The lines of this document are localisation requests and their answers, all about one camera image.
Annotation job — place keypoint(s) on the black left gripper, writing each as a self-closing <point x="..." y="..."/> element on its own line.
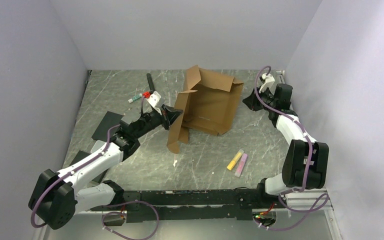
<point x="171" y="113"/>

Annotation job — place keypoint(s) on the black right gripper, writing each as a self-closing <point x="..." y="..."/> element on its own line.
<point x="266" y="92"/>

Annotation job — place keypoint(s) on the brown cardboard box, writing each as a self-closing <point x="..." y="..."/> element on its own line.
<point x="209" y="102"/>

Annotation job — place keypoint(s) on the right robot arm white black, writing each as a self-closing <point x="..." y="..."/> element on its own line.
<point x="305" y="165"/>

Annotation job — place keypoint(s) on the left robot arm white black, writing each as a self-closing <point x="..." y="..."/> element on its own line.
<point x="59" y="195"/>

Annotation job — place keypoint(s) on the black flat rectangular block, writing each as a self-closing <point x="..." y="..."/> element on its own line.
<point x="109" y="120"/>

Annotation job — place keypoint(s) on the pink highlighter marker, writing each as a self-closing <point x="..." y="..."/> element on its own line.
<point x="240" y="165"/>

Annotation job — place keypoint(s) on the yellow highlighter marker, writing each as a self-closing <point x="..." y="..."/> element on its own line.
<point x="235" y="159"/>

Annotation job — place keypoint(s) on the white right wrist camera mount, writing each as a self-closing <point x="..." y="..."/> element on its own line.
<point x="267" y="82"/>

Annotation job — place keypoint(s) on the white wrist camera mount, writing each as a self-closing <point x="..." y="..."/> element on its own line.
<point x="155" y="100"/>
<point x="267" y="82"/>

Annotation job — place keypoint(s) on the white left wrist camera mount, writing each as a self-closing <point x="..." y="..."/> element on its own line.
<point x="155" y="100"/>

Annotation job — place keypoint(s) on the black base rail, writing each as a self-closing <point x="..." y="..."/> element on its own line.
<point x="238" y="203"/>

